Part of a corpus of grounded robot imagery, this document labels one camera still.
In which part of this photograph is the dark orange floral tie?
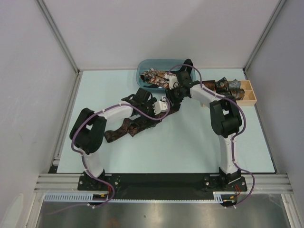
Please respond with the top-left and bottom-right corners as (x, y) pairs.
(104, 104), (180, 143)

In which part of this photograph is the white cable duct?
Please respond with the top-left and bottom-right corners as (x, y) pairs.
(44, 192), (232, 203)

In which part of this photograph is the rolled dark blue tie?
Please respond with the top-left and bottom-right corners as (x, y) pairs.
(215, 77), (228, 93)

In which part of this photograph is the rolled navy patterned tie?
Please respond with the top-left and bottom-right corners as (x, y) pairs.
(219, 91), (234, 99)

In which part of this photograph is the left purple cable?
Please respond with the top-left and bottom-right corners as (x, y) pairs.
(47, 96), (171, 214)

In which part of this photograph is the black strap in basin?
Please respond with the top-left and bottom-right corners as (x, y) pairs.
(178, 58), (194, 81)

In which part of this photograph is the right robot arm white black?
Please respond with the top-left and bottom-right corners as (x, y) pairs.
(165, 71), (246, 190)

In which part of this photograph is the pile of patterned ties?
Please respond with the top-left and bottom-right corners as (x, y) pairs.
(139, 68), (176, 89)

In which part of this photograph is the rolled grey tie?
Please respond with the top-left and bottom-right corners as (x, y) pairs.
(228, 79), (241, 90)

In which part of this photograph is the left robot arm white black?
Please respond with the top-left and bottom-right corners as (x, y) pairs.
(69, 88), (171, 190)

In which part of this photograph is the aluminium frame rail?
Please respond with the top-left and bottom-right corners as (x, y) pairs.
(34, 173), (293, 194)

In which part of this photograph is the purple cable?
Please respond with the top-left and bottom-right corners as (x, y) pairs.
(167, 64), (256, 209)
(47, 96), (171, 214)

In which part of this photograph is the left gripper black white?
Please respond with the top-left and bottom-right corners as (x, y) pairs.
(140, 98), (162, 128)

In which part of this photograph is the blue plastic basin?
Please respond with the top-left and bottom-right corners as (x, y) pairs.
(136, 59), (193, 93)

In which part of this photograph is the wooden compartment tray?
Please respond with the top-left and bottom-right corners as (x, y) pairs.
(199, 80), (257, 108)

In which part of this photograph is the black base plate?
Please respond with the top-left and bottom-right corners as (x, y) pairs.
(77, 173), (247, 200)

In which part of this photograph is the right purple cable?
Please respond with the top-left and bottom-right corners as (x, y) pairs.
(167, 64), (256, 209)

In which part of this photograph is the rolled brown blue tie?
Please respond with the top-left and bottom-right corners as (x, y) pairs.
(230, 88), (245, 101)

